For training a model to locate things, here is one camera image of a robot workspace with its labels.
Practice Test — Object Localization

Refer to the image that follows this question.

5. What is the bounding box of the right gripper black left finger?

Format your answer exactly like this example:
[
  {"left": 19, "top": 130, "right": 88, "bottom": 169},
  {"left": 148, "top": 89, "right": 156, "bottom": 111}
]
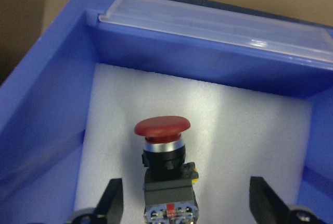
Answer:
[{"left": 93, "top": 178, "right": 123, "bottom": 224}]

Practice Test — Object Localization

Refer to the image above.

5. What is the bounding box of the blue plastic bin right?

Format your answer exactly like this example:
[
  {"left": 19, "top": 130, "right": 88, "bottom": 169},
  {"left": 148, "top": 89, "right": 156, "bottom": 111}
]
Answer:
[{"left": 1, "top": 0, "right": 332, "bottom": 223}]

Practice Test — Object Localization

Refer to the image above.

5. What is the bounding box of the white foam pad right bin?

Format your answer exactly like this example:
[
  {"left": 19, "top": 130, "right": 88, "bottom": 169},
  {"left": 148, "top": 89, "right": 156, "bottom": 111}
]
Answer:
[{"left": 74, "top": 64, "right": 312, "bottom": 223}]

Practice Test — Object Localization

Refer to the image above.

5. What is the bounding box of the red mushroom push button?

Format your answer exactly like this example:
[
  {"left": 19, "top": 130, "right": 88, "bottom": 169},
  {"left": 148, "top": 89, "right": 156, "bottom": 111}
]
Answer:
[{"left": 134, "top": 116, "right": 199, "bottom": 223}]

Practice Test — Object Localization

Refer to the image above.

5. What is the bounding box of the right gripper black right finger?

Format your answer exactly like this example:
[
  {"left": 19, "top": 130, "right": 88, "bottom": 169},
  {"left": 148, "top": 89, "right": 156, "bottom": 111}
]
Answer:
[{"left": 249, "top": 176, "right": 289, "bottom": 223}]

